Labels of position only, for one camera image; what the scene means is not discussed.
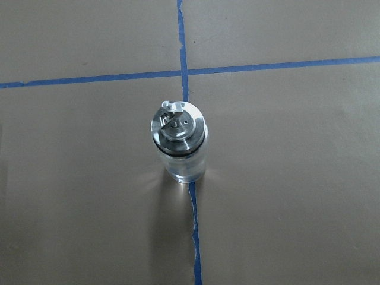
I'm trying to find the glass sauce bottle metal cap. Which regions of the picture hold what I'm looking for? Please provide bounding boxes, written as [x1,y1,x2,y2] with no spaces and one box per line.
[151,100,209,183]

